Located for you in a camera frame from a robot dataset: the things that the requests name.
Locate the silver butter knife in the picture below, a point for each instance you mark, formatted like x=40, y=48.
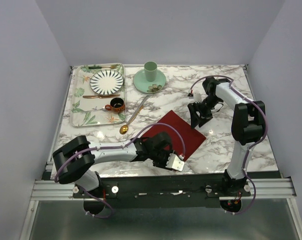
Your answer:
x=142, y=103

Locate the aluminium frame rail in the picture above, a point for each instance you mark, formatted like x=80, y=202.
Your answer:
x=259, y=188

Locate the gold spoon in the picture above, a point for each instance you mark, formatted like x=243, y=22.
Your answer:
x=124, y=128

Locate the striped white round plate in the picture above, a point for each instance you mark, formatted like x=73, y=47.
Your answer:
x=106, y=82

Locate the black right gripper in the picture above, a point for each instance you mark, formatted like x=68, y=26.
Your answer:
x=204, y=118

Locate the green plastic cup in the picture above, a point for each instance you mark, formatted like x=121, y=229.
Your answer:
x=150, y=70

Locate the green handled gold fork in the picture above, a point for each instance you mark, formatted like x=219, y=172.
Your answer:
x=102, y=67

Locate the floral rectangular serving tray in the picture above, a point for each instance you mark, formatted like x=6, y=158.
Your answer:
x=91, y=112

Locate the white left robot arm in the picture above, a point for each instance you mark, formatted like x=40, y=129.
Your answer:
x=74, y=159

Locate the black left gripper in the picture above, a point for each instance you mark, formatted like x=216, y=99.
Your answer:
x=163, y=165

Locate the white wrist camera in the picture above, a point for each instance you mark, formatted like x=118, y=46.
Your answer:
x=196, y=97
x=175, y=163

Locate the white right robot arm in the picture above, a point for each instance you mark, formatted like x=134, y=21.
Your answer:
x=249, y=125

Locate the green round saucer plate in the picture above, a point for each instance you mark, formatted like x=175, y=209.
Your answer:
x=148, y=87

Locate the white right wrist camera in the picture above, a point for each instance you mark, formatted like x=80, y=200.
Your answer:
x=196, y=97

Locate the orange black coffee mug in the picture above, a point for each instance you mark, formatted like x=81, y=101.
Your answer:
x=116, y=105

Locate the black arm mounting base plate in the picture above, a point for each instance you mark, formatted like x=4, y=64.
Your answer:
x=164, y=191

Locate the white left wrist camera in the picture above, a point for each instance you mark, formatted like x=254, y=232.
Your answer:
x=175, y=163

